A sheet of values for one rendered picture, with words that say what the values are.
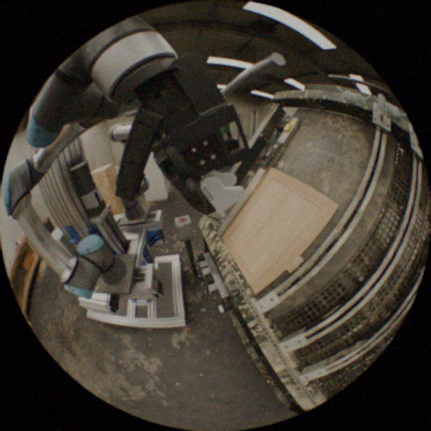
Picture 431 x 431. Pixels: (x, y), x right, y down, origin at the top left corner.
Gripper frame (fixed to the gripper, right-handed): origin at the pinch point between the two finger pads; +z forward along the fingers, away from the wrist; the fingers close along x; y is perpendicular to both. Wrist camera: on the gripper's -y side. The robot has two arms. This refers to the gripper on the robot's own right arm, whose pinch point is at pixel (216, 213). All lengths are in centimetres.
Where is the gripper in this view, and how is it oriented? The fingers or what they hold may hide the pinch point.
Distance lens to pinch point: 20.8
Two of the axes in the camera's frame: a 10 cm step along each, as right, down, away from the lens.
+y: 8.9, -4.2, -2.0
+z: 4.2, 5.6, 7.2
